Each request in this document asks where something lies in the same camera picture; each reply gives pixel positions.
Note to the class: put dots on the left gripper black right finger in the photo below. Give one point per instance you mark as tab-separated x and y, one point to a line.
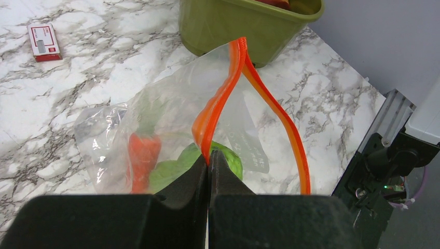
239	218

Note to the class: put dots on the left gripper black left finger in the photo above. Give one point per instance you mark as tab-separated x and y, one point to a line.
175	217

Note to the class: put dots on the green toy leafy vegetable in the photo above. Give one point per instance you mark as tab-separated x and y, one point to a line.
167	171

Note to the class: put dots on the orange toy carrot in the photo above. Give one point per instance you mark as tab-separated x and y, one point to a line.
144	145

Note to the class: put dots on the clear zip top bag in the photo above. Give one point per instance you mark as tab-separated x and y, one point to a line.
217	97

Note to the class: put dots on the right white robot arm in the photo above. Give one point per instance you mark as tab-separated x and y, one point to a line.
402	137

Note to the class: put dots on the olive green plastic bin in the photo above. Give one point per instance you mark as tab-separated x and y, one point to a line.
207	24

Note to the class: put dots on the small red white box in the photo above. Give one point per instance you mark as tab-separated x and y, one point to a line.
44	42

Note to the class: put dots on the red toy steak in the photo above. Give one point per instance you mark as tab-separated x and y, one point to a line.
283	4

